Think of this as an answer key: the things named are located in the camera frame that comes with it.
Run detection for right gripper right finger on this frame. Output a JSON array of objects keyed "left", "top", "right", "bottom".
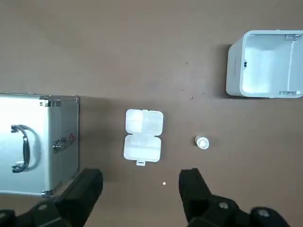
[{"left": 178, "top": 168, "right": 291, "bottom": 227}]

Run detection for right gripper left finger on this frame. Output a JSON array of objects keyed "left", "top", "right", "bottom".
[{"left": 0, "top": 168, "right": 104, "bottom": 227}]

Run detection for white bin with open lid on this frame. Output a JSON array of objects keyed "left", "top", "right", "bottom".
[{"left": 225, "top": 30, "right": 303, "bottom": 99}]

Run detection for silver aluminium carry case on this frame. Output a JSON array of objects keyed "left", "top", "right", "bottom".
[{"left": 0, "top": 93, "right": 80, "bottom": 198}]

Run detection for white open pill box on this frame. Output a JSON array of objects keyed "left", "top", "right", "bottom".
[{"left": 123, "top": 108, "right": 164, "bottom": 166}]

